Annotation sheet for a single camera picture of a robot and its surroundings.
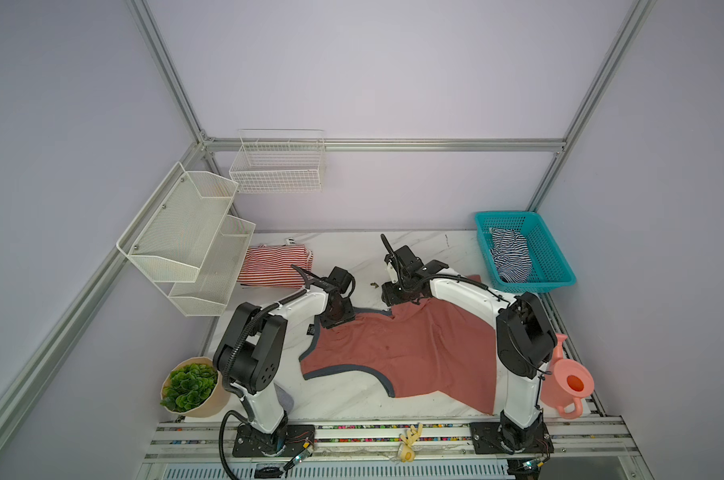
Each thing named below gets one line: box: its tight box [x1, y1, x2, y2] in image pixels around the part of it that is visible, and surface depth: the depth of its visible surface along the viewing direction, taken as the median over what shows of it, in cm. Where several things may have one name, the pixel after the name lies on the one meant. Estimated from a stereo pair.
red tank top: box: [299, 298, 498, 415], surface depth 89 cm
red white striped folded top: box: [237, 244, 313, 289], surface depth 106 cm
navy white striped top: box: [490, 228, 533, 283], surface depth 113 cm
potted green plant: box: [160, 357, 231, 418], surface depth 71 cm
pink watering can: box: [540, 333, 595, 419], surface depth 74 cm
